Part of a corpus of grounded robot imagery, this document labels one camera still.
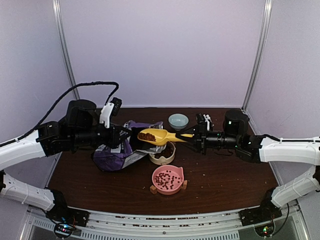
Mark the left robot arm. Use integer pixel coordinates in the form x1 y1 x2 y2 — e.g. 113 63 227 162
0 97 131 222

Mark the aluminium front rail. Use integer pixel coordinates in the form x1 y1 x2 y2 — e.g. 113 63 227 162
26 197 305 240

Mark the light blue ceramic bowl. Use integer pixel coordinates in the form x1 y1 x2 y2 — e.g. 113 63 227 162
168 113 189 131

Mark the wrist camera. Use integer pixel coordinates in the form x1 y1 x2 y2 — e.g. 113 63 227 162
99 97 122 129
196 113 214 131

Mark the cream pet bowl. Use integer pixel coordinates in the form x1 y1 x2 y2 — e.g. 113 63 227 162
148 142 176 166

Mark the brown kibble in scoop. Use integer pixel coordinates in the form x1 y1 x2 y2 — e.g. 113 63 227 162
137 132 157 142

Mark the right aluminium frame post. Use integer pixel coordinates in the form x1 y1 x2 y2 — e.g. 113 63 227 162
241 0 273 112

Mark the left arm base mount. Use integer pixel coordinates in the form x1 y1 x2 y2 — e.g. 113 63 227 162
44 190 90 240

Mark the aluminium frame post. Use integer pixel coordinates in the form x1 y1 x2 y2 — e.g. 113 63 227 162
241 0 273 112
52 0 77 87

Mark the purple puppy food bag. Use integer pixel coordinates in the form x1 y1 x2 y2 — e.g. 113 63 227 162
91 120 165 172

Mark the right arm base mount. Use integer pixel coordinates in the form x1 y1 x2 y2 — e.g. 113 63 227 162
238 188 283 238

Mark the yellow plastic scoop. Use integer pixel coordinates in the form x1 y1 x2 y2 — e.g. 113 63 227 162
138 128 177 146

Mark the brown kibble in pink bowl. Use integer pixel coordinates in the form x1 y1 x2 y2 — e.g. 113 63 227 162
152 170 183 191

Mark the left aluminium frame post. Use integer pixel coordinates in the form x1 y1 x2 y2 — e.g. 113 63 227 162
52 0 77 87

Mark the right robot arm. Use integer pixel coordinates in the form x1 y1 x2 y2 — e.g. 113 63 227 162
175 109 320 221

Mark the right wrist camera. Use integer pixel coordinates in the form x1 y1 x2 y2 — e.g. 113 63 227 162
196 113 214 131

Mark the pink pet bowl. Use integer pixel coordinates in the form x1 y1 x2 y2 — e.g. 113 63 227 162
149 164 188 196

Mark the brown kibble in cream bowl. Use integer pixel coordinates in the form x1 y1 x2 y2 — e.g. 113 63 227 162
154 143 175 159

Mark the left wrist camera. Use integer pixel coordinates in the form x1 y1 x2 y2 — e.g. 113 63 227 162
99 97 122 129

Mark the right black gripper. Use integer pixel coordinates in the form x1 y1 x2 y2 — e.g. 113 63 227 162
175 122 240 156

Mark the left black cable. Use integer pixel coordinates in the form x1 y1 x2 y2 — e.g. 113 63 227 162
0 81 120 146

